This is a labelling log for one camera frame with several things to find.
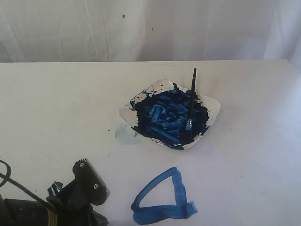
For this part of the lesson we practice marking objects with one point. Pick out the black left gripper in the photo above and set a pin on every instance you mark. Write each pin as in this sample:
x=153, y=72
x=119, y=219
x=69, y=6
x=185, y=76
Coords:
x=74, y=205

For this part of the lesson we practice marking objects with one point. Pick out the black paintbrush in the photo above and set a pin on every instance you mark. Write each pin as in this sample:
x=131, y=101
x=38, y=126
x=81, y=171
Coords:
x=188, y=128

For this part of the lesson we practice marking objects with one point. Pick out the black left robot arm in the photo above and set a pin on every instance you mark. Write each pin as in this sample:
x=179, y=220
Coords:
x=15, y=212

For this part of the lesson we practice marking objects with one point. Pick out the white plate with blue paint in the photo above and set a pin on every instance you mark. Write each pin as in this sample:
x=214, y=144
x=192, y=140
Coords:
x=160, y=113

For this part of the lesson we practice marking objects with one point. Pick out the white paper sheet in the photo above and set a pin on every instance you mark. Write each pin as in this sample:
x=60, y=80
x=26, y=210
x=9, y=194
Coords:
x=233, y=180

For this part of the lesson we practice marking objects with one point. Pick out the white backdrop cloth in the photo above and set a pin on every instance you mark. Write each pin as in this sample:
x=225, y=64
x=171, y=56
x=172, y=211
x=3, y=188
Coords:
x=149, y=30

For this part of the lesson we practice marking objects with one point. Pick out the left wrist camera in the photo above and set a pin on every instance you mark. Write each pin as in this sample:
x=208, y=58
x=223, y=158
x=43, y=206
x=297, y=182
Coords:
x=90, y=181

